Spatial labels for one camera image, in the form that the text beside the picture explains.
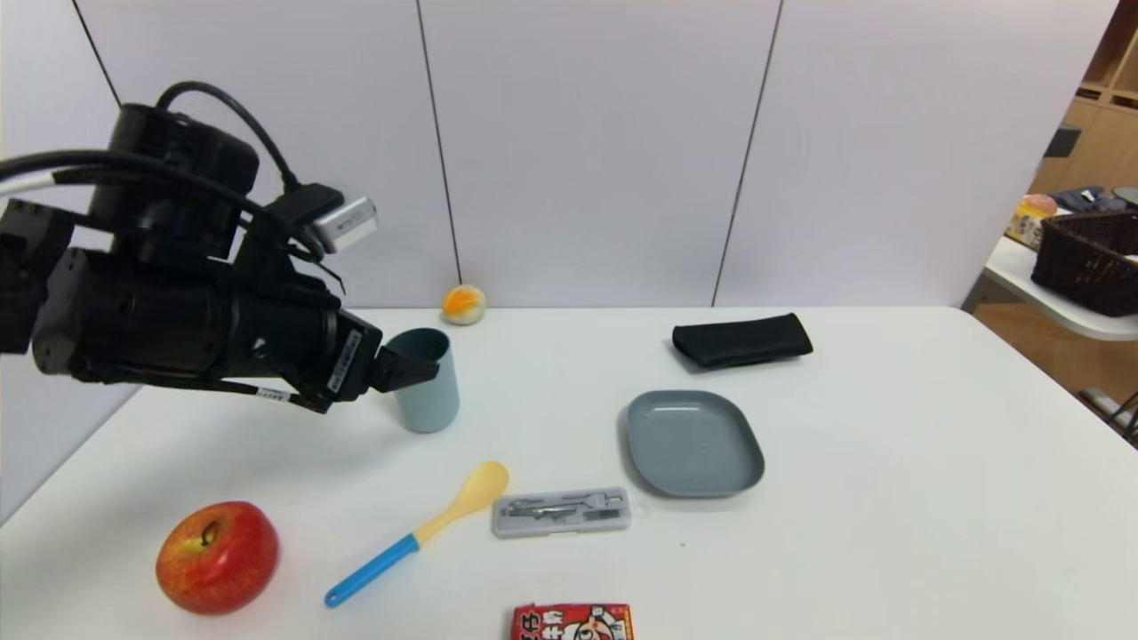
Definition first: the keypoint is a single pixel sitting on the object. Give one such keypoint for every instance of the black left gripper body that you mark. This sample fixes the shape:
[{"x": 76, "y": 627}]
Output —
[{"x": 352, "y": 364}]

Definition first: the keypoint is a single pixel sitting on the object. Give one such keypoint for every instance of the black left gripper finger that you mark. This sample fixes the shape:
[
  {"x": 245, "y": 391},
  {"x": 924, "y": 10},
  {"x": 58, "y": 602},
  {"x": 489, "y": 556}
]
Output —
[{"x": 404, "y": 366}]

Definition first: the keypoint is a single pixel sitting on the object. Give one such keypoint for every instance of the blue-green plastic cup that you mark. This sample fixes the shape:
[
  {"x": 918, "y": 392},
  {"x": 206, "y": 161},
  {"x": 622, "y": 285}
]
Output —
[{"x": 431, "y": 404}]

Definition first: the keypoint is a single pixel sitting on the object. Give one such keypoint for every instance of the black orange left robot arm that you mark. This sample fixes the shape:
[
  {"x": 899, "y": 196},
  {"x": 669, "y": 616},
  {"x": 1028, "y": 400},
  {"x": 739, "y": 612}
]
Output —
[{"x": 133, "y": 311}]

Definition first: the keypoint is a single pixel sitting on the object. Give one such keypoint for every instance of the grey-blue square dish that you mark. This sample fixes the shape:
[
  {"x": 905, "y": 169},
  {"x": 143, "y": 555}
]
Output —
[{"x": 693, "y": 444}]

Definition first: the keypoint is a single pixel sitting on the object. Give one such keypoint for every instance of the white orange plush ball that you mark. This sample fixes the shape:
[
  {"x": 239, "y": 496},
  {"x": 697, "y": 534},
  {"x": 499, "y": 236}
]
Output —
[{"x": 464, "y": 305}]

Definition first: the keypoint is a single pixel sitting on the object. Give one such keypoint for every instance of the clear plastic tool case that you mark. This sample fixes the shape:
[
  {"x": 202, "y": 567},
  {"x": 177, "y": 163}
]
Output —
[{"x": 560, "y": 513}]

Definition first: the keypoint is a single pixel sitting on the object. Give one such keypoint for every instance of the red apple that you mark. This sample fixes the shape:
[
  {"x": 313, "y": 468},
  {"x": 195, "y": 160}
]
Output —
[{"x": 218, "y": 560}]

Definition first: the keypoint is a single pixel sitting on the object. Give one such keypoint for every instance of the red snack packet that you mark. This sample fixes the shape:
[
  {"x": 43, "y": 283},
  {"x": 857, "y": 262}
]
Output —
[{"x": 569, "y": 624}]

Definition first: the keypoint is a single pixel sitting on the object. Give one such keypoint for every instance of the black folded pouch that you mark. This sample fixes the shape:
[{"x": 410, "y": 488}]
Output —
[{"x": 742, "y": 342}]

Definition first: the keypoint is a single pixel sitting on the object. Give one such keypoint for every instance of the yellow pink package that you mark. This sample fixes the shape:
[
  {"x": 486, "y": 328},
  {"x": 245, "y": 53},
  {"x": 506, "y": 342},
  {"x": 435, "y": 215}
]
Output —
[{"x": 1029, "y": 220}]

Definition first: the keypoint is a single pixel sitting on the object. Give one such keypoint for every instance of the white side table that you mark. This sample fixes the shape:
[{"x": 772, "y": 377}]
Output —
[{"x": 1058, "y": 307}]

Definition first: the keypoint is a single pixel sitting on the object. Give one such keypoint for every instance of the dark wicker basket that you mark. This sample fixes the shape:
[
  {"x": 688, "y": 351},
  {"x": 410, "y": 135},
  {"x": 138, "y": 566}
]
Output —
[{"x": 1085, "y": 262}]

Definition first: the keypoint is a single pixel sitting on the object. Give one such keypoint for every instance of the dark blue cloth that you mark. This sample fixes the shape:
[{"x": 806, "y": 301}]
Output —
[{"x": 1086, "y": 199}]

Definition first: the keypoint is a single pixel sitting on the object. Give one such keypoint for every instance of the wooden shelf unit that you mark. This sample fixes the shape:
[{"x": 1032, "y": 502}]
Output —
[{"x": 1098, "y": 151}]

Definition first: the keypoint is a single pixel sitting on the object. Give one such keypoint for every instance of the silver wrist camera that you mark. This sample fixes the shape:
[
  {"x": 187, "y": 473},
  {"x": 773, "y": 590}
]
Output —
[{"x": 348, "y": 224}]

